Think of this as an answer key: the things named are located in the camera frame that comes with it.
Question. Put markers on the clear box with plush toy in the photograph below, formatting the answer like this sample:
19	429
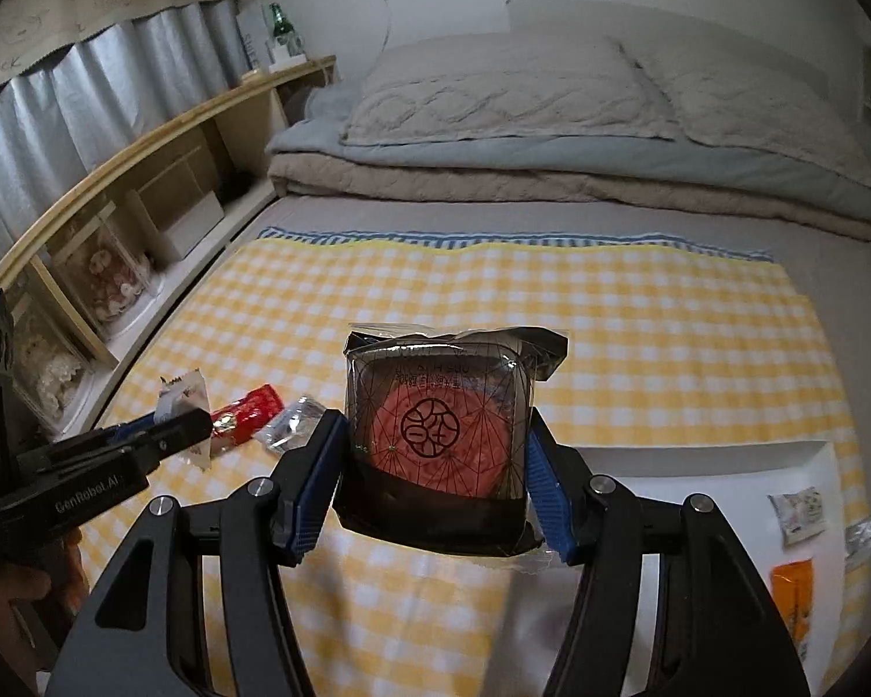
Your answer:
104	276

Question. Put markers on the beige knitted pillow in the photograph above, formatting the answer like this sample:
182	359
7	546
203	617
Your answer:
714	97
500	85

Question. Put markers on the wooden bedside shelf unit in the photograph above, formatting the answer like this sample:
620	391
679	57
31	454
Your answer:
67	373

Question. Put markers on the red pastry packet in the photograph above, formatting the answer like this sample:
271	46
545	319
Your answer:
236	423

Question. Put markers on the small white candy packet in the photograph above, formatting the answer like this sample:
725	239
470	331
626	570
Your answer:
801	515

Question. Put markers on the beige folded blanket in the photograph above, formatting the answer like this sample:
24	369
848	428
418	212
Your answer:
319	174

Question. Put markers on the left human hand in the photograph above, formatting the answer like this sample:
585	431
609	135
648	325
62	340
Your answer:
23	584

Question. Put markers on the beige knitted right pillow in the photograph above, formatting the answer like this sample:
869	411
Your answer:
714	97

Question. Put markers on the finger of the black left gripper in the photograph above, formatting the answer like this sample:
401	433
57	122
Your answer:
174	436
111	438

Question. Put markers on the grey blue folded duvet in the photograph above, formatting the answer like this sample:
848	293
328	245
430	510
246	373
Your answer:
679	161

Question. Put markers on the white deer mooncake packet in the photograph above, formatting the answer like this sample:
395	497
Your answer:
292	427

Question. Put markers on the white box on shelf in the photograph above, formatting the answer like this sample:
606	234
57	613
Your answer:
177	207

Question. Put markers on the white cardboard tray box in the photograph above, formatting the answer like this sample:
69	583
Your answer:
674	596

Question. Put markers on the silver pleated curtain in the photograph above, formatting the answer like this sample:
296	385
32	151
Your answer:
83	104

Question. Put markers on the silver foil candy wrapper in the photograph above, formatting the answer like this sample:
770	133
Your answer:
858	540

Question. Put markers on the green glass bottle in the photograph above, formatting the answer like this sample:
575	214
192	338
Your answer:
286	39

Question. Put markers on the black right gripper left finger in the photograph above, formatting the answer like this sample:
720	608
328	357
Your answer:
305	480

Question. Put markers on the beige knitted left pillow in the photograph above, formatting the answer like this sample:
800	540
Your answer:
500	85

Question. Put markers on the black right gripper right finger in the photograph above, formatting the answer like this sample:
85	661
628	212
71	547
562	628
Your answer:
556	476

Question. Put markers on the black red mooncake packet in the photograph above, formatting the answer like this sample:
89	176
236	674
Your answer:
439	428

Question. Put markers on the orange pastry packet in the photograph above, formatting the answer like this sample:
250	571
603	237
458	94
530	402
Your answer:
792	588

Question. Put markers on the small clear patterned snack packet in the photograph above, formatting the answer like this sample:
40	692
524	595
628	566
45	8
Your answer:
179	395

